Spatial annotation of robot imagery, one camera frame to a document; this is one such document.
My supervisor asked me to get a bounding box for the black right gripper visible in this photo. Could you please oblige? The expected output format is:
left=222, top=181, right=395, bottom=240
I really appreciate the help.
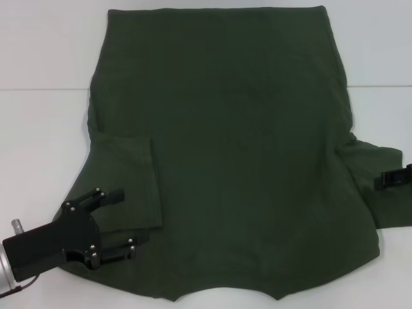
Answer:
left=375, top=163, right=412, bottom=191

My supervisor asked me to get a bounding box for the dark left arm cable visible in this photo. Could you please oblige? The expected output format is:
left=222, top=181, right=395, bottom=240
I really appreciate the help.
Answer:
left=5, top=272, right=41, bottom=287

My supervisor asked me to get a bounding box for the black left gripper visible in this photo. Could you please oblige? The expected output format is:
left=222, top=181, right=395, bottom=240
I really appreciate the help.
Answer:
left=3, top=187, right=138, bottom=279

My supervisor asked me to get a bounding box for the dark green t-shirt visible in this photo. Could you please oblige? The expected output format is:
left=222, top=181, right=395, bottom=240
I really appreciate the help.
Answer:
left=57, top=5, right=404, bottom=303

